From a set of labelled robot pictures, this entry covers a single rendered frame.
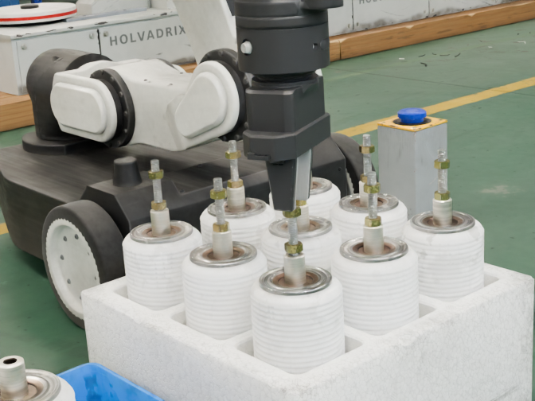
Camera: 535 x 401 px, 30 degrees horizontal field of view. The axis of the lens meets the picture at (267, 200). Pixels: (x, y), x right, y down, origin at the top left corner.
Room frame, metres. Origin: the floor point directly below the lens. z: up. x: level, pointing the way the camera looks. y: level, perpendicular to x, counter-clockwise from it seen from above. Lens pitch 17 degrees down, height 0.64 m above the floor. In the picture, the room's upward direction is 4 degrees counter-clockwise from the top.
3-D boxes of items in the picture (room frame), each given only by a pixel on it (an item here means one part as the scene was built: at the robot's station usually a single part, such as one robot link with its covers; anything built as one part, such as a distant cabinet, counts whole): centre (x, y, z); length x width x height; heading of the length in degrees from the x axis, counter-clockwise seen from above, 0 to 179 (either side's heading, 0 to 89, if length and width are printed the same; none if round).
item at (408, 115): (1.37, -0.21, 0.32); 0.04 x 0.04 x 0.02
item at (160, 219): (1.13, 0.13, 0.26); 0.02 x 0.02 x 0.03
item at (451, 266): (1.11, -0.20, 0.16); 0.10 x 0.10 x 0.18
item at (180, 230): (1.13, 0.13, 0.25); 0.08 x 0.08 x 0.01
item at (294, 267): (0.95, -0.02, 0.26); 0.02 x 0.02 x 0.03
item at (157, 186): (1.13, 0.13, 0.30); 0.01 x 0.01 x 0.08
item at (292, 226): (0.95, -0.02, 0.31); 0.01 x 0.01 x 0.08
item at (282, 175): (0.93, -0.01, 0.37); 0.03 x 0.02 x 0.06; 64
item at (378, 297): (1.03, -0.11, 0.16); 0.10 x 0.10 x 0.18
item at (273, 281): (0.95, -0.02, 0.25); 0.08 x 0.08 x 0.01
